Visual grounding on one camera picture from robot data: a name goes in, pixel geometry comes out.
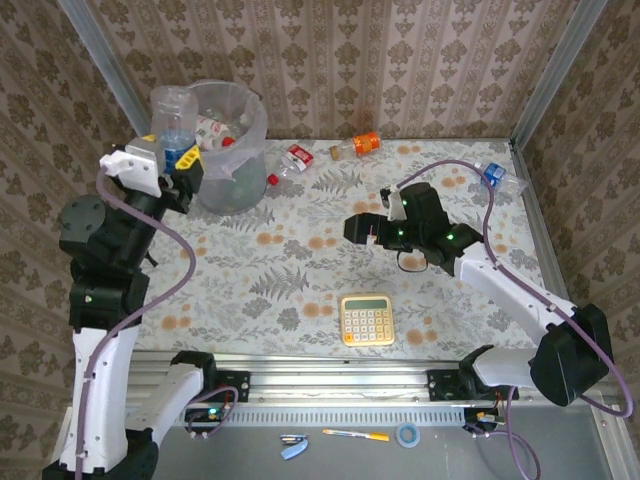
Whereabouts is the white label bottle red print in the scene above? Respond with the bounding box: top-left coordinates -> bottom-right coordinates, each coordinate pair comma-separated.
194,113 -> 238,152

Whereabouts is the clear bottle orange label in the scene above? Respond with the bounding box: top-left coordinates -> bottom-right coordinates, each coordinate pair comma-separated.
328,130 -> 383,162

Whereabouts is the clear bottle red white label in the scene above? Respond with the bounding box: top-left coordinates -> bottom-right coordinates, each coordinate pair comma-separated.
265,143 -> 317,188

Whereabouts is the grey waste bin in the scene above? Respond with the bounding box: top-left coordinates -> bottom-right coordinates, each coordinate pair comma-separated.
197,142 -> 270,217

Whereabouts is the translucent plastic bin liner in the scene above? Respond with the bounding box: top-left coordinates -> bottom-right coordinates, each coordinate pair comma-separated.
184,79 -> 271,184

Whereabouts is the gold desk calculator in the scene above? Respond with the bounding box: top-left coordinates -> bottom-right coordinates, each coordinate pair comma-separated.
339,292 -> 397,348

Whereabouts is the small black controller board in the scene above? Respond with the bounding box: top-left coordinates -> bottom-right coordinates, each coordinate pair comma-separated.
184,407 -> 227,436
462,407 -> 501,435

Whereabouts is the orange white pen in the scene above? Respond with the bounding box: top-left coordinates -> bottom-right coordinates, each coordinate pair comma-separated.
321,427 -> 391,443

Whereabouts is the blue tape roll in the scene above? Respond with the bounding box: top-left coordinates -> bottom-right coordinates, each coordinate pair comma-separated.
394,422 -> 422,449

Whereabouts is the blue stapler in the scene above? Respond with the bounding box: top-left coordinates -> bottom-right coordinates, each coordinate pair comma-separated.
279,433 -> 310,462

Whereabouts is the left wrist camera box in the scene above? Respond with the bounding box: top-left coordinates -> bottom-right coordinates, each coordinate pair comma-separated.
98,137 -> 167,197

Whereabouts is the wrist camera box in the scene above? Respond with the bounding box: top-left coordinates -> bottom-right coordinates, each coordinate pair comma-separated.
379,184 -> 407,222
98,137 -> 167,197

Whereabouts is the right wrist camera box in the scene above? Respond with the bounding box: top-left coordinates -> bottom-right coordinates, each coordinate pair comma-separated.
379,184 -> 407,222

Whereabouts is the aluminium frame post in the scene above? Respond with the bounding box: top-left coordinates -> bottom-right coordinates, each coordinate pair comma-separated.
508,0 -> 609,147
56,0 -> 154,132

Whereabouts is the aluminium table side rail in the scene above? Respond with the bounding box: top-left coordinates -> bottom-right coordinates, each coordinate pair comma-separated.
508,142 -> 576,314

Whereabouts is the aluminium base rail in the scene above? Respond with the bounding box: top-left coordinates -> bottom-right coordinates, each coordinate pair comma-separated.
69,349 -> 615,407

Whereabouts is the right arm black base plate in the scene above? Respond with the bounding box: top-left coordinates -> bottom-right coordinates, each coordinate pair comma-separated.
426,368 -> 520,402

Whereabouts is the slotted grey cable duct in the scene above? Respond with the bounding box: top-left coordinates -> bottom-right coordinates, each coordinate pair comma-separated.
149,405 -> 469,427

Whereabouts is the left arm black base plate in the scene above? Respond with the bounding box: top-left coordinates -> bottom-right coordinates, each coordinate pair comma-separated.
162,370 -> 251,404

